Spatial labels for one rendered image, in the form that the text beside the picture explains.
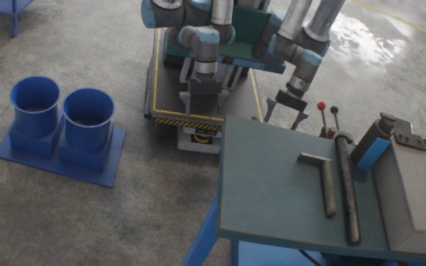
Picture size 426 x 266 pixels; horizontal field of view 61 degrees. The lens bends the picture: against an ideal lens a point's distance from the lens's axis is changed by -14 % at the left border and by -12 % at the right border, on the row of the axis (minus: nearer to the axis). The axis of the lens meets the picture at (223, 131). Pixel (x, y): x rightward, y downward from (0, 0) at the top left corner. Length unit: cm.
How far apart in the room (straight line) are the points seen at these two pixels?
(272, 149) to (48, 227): 133
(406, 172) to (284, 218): 42
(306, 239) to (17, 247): 148
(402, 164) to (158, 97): 151
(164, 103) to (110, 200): 63
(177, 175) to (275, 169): 129
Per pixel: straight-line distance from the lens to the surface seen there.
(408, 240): 121
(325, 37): 209
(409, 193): 123
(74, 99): 226
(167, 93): 239
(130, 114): 267
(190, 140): 243
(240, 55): 216
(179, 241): 219
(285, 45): 182
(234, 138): 121
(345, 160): 129
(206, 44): 156
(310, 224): 113
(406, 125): 186
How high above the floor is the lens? 191
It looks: 44 degrees down
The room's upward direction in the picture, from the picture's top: 23 degrees clockwise
